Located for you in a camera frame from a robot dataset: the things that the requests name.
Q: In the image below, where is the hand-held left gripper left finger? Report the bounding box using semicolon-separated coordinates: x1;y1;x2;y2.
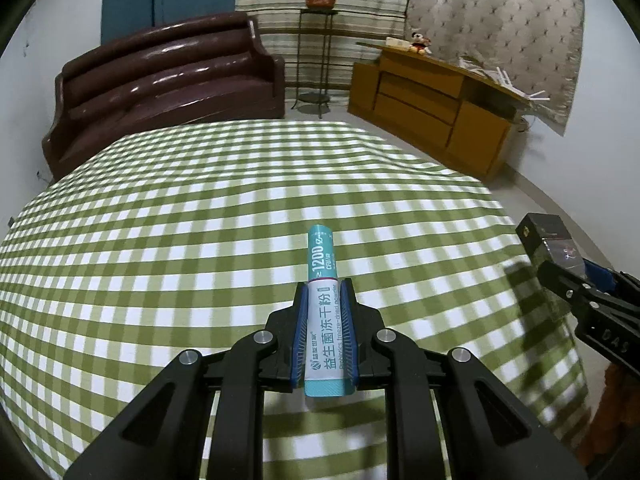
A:
62;281;307;480

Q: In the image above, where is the striped curtain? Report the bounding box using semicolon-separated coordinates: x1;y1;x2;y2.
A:
235;0;415;93

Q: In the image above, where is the green checkered tablecloth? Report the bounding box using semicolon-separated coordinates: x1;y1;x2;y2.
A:
0;119;591;480

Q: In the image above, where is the black metal plant stand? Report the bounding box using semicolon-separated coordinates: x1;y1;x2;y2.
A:
291;7;337;120

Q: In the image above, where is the teal and white sachet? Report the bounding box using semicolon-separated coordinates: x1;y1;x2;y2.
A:
304;225;353;398

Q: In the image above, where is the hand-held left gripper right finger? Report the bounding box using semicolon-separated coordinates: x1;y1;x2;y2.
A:
340;277;588;480

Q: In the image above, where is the orange cloth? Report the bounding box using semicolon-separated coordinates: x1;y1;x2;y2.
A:
580;360;640;466

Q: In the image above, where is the dark red leather sofa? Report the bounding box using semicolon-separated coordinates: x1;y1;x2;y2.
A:
41;11;286;183

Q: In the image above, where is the black box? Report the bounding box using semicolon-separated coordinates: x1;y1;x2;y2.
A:
515;213;586;321

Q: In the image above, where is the beige quilted cloth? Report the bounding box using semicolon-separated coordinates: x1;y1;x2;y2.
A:
405;0;586;136

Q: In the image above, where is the white plastic frame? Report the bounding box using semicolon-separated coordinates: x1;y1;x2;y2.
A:
457;55;551;106

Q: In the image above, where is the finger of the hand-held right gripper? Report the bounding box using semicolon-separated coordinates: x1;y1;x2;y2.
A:
537;259;601;311
581;259;640;295

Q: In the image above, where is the wooden cabinet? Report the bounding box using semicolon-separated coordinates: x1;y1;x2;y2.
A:
347;42;536;181

